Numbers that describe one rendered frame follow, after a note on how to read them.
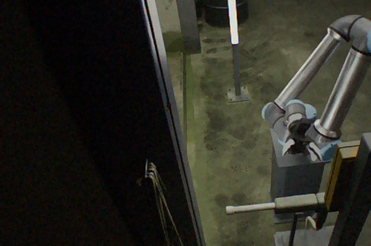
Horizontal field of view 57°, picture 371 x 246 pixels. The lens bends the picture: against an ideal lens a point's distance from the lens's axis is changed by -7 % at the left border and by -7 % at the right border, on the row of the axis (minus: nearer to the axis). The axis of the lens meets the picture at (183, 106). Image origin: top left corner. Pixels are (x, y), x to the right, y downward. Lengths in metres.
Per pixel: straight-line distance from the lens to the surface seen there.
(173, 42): 4.05
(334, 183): 1.05
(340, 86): 1.77
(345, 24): 1.74
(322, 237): 1.68
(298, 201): 1.35
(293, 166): 2.10
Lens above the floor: 2.27
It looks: 41 degrees down
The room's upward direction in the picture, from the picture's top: 11 degrees counter-clockwise
